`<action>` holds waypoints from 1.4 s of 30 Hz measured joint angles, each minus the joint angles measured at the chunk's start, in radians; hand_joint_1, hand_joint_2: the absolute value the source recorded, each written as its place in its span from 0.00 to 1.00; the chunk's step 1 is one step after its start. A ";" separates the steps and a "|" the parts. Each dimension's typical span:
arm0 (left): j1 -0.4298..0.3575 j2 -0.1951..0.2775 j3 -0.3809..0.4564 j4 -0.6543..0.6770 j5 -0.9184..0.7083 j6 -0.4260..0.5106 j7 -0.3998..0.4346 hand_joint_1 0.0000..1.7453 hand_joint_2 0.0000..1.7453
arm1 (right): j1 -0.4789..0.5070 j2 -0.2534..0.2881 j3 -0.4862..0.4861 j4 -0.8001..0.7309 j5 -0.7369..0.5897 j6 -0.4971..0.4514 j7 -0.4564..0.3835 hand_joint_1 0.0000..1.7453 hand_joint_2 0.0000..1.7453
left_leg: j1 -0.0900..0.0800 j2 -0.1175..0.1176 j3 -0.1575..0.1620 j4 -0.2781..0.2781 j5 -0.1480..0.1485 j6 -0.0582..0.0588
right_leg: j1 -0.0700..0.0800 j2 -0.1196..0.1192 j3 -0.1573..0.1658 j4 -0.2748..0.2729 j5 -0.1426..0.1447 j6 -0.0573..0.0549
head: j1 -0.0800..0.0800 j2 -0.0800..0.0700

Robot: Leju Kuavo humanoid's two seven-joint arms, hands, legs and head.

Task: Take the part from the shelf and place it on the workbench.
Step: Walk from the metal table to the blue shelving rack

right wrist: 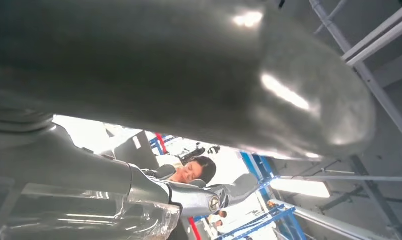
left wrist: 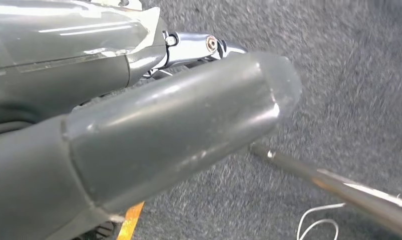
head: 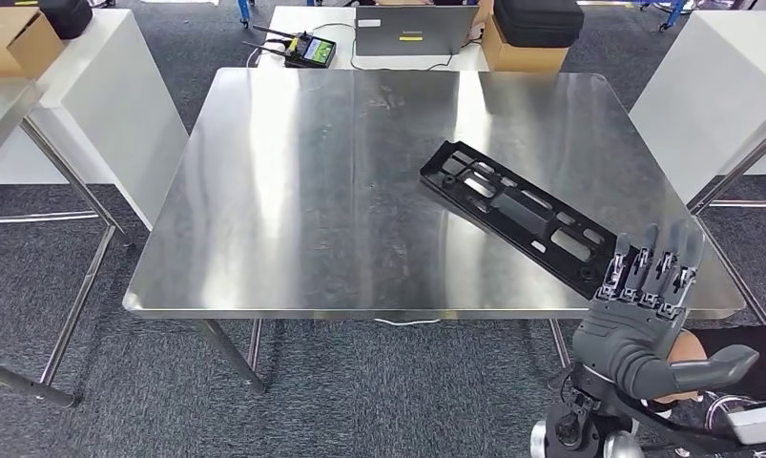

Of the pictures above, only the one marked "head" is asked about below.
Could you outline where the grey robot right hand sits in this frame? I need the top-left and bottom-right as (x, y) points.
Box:
(570, 220), (761, 403)

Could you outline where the black plastic plate bracket part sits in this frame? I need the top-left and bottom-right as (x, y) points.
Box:
(418, 139), (625, 301)

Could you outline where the stainless steel workbench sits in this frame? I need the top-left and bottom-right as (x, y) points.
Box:
(121, 67), (766, 396)

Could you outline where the white panel table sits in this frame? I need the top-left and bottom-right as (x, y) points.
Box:
(629, 9), (766, 218)

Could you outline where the brown cardboard box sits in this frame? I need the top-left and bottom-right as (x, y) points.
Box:
(479, 13), (570, 73)
(0, 6), (66, 80)

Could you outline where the black fabric case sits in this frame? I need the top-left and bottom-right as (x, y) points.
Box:
(492, 0), (586, 50)
(36, 0), (95, 40)

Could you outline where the grey laptop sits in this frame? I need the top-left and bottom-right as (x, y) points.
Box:
(354, 5), (481, 58)

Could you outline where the white desk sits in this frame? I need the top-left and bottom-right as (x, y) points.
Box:
(255, 6), (491, 73)

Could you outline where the black remote controller with screen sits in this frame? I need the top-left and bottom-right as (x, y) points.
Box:
(241, 25), (339, 70)

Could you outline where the stainless steel table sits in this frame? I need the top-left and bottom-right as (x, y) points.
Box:
(0, 78), (136, 409)

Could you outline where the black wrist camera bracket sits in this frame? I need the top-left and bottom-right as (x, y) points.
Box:
(619, 388), (741, 455)

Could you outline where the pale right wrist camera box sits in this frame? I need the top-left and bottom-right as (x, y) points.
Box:
(725, 400), (766, 447)

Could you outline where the white floor cable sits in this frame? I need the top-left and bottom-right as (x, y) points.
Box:
(372, 317), (444, 328)

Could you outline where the black laptop cable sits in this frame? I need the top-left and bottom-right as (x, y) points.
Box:
(348, 37), (485, 73)

